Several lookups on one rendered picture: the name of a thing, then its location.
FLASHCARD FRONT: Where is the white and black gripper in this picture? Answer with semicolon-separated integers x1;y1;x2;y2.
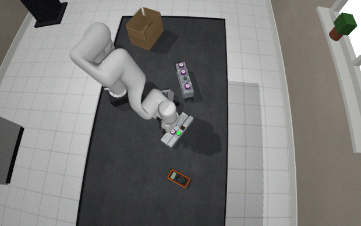
161;112;180;135

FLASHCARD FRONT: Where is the orange pocket multimeter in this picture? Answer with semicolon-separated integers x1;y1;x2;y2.
168;170;190;188

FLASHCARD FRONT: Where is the brown cardboard box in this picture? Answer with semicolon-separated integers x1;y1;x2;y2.
126;7;164;51

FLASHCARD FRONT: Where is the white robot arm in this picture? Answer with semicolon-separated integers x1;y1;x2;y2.
69;23;177;125

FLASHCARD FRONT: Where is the white control panel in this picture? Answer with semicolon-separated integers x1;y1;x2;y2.
161;89;180;107

